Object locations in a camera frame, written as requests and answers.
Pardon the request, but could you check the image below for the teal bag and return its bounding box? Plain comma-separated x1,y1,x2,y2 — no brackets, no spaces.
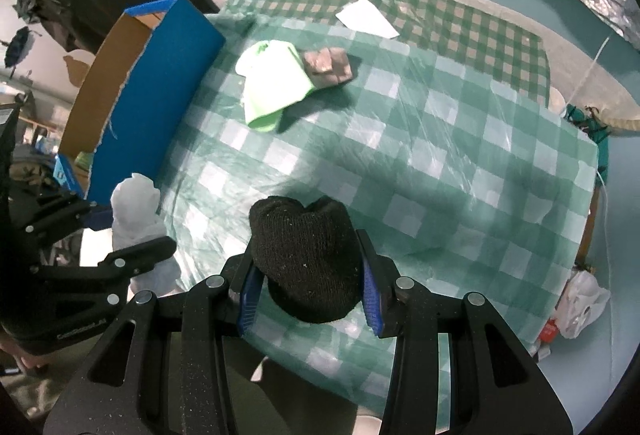
562,104,613,180

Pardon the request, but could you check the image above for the brown cardboard sheet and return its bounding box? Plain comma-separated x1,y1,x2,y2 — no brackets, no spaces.
572,185,601,271

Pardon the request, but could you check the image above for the light green cloth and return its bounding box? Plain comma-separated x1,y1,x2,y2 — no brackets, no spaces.
235,40,317,133

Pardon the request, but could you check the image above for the dark green checkered cloth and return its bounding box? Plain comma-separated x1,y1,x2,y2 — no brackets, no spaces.
220,0,551,103

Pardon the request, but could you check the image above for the person's left hand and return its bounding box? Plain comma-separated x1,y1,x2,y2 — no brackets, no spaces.
15,349,48,373

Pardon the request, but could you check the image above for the white plastic bag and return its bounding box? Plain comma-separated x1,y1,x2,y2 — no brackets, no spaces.
552,267,612,340

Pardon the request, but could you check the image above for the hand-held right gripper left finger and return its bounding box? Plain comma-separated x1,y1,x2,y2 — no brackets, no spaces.
44,255,263,435

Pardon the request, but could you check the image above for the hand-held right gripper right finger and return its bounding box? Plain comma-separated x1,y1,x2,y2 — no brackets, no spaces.
356,229,573,435

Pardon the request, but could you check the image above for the white paper sheet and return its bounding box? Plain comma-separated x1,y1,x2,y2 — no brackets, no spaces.
335,0,401,40

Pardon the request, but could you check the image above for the thin white cable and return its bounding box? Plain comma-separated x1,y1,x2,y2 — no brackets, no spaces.
567,35,613,108

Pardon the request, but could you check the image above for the small brown folded cloth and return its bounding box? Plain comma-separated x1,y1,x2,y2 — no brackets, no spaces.
302,47,355,90

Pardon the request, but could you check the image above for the blue cardboard box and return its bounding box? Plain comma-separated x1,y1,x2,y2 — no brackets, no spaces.
52,0,227,216

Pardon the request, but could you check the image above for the white cloth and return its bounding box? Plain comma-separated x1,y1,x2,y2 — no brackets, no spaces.
110,172,182,293

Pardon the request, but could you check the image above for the red and white packet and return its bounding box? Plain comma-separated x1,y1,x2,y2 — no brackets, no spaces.
537,317,558,358

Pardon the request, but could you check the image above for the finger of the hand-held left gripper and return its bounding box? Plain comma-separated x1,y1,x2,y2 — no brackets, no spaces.
20,195,115,237
37,236,178,311

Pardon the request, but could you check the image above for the black knit hat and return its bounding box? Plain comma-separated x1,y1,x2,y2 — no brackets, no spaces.
248,195,363,324

